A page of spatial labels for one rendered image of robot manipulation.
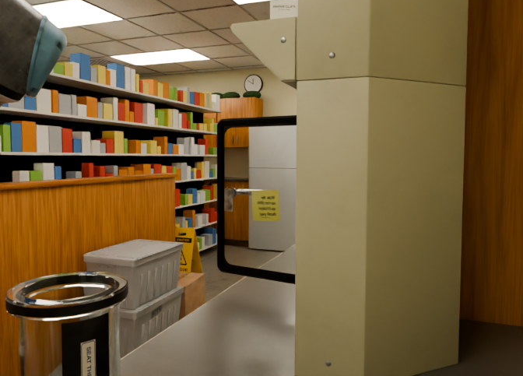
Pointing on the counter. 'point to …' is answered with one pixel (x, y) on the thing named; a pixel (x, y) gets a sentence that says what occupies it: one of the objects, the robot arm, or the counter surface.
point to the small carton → (283, 8)
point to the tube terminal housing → (379, 177)
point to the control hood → (272, 45)
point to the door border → (223, 195)
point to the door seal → (221, 196)
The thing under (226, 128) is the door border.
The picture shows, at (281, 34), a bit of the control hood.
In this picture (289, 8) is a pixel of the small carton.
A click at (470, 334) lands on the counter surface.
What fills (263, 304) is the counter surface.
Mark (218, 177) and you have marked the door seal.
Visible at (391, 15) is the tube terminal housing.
